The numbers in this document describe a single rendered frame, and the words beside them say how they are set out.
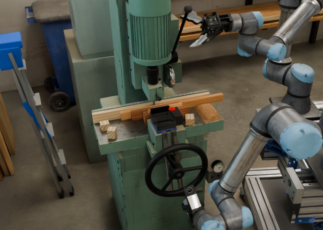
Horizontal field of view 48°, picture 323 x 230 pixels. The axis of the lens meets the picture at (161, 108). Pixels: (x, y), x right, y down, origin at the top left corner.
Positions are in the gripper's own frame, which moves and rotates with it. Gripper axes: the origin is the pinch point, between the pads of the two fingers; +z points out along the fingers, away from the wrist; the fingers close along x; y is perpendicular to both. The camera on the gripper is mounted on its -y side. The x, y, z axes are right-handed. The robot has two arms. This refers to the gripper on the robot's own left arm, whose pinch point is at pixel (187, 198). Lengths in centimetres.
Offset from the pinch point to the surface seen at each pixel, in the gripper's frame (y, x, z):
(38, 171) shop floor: -4, -81, 139
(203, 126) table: -27.0, 18.0, 12.5
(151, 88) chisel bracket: -50, -2, 13
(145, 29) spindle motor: -75, -2, -4
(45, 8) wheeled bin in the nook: -132, -48, 176
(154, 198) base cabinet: 5.2, -10.8, 29.5
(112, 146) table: -29.4, -25.8, 10.4
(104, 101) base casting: -48, -23, 61
